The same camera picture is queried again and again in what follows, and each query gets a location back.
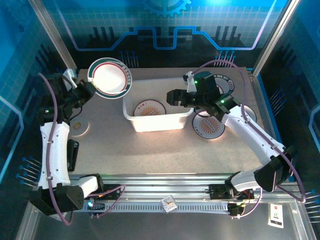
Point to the black connector box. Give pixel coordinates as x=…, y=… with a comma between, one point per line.
x=236, y=209
x=96, y=207

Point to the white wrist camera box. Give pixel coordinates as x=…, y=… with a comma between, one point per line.
x=191, y=83
x=70, y=76

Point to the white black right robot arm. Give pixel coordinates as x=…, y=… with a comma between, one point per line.
x=250, y=135

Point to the white plastic bin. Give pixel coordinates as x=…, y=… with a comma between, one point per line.
x=155, y=125

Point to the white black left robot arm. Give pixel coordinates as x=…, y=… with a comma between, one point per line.
x=55, y=155

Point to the aluminium mounting rail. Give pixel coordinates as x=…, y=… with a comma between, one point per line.
x=162, y=185

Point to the small white tag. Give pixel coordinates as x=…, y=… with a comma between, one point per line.
x=168, y=203

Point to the white plate green lettered rim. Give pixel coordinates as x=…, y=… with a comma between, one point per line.
x=228, y=85

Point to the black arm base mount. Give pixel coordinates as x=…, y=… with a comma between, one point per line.
x=110, y=191
x=220, y=191

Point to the white card red logo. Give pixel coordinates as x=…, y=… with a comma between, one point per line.
x=276, y=216

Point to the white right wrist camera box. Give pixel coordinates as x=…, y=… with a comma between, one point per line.
x=191, y=83

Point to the aluminium frame post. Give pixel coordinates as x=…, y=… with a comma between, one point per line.
x=53, y=37
x=275, y=37

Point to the white plate green red rim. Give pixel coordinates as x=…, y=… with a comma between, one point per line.
x=110, y=80

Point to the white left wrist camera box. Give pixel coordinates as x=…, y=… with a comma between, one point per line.
x=70, y=76

